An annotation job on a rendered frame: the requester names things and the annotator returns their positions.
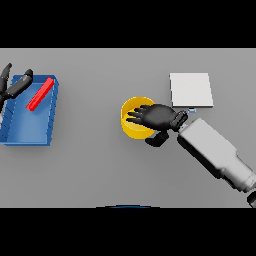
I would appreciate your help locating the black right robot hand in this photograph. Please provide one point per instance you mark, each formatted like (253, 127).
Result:
(158, 116)

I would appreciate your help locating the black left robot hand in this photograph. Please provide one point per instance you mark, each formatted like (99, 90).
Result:
(15, 88)

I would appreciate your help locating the red beaker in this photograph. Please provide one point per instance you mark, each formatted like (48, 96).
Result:
(40, 94)

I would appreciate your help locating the yellow bowl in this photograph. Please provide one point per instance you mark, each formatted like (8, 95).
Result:
(131, 128)

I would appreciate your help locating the pale square measuring scale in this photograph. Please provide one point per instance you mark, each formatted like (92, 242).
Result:
(191, 89)

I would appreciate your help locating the blue plastic tray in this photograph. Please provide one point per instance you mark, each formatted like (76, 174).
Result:
(28, 123)

